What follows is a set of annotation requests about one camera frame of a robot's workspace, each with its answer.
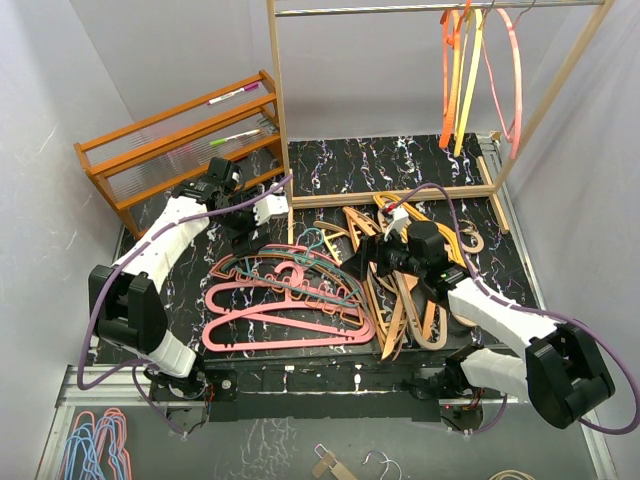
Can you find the thick pink plastic hanger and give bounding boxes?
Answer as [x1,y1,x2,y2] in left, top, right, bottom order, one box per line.
[202,277,376,353]

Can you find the purple capped marker pen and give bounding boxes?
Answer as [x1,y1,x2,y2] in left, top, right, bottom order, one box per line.
[206,82,260,105]

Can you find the wooden clip hanger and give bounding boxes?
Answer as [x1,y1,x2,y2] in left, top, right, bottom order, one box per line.
[311,444,356,480]

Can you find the orange plastic hanger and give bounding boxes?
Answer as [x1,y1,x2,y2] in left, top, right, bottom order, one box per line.
[439,1,471,149]

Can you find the teal wire hanger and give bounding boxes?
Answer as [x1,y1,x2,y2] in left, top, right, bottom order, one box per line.
[221,243,368,312]

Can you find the green capped marker pen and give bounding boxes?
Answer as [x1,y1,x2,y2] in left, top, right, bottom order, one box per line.
[209,128,262,148]

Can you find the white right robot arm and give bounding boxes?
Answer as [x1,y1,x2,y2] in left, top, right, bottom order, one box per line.
[341,221,615,429]

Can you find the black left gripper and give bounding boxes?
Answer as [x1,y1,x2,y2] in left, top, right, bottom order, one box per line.
[214,187,273,257]

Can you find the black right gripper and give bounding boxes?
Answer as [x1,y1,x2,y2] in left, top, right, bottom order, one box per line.
[340,224,425,282]

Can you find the blue and pink wire hangers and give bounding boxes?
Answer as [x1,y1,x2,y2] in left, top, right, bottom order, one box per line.
[55,407,133,480]

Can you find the light wooden clothes rack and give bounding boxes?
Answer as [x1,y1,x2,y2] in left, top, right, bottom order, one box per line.
[266,1,614,233]

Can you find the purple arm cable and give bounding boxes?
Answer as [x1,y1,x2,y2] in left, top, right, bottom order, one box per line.
[76,173,295,436]
[389,182,640,435]

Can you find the orange wooden shelf rack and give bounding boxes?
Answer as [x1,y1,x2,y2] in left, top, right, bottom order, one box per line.
[74,70,285,238]

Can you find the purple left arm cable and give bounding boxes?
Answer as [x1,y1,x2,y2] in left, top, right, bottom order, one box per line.
[76,173,295,436]

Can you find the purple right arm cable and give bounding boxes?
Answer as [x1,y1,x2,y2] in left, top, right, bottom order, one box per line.
[389,182,640,435]

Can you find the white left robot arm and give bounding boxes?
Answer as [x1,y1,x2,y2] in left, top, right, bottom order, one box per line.
[85,157,290,399]

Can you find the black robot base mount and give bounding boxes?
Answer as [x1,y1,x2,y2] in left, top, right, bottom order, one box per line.
[149,349,506,426]

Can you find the beige flat hanger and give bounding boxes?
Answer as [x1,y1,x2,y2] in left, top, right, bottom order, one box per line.
[399,220,485,351]

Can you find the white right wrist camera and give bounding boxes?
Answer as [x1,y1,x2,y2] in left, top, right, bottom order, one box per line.
[382,204,409,238]

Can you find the yellow metal hanger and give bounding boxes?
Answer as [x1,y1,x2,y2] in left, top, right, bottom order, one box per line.
[454,10,483,156]

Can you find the cream thin plastic hanger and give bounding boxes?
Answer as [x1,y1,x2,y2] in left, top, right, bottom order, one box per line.
[313,220,351,264]

